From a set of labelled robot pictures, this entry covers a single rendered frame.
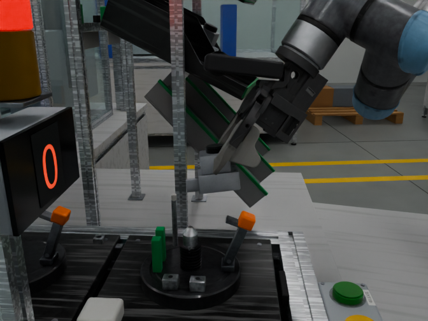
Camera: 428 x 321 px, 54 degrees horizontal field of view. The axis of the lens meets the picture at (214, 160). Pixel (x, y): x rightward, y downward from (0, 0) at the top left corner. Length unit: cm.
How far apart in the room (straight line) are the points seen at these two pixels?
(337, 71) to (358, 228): 866
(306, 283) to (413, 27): 37
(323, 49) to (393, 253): 49
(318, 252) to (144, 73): 367
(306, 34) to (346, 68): 907
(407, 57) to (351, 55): 909
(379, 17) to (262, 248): 38
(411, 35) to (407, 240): 54
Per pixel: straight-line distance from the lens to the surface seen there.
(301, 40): 63
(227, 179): 65
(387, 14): 63
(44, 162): 36
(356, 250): 95
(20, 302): 45
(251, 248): 69
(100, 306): 55
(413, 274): 91
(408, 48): 62
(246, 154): 63
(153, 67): 440
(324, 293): 63
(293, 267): 67
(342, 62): 965
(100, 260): 68
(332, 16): 64
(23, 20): 35
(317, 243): 95
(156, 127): 450
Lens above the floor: 132
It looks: 19 degrees down
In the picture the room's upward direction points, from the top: straight up
